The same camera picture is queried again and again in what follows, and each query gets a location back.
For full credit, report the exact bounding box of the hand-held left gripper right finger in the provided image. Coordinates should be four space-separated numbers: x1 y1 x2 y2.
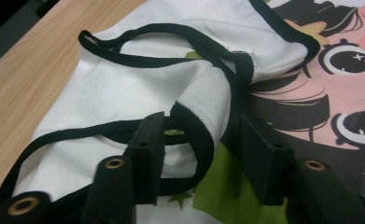
239 112 297 207

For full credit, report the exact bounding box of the white printed tank top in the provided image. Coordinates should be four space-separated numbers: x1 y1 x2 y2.
0 0 365 224

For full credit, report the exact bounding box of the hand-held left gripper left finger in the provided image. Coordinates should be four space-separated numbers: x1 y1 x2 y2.
123 111 167 207

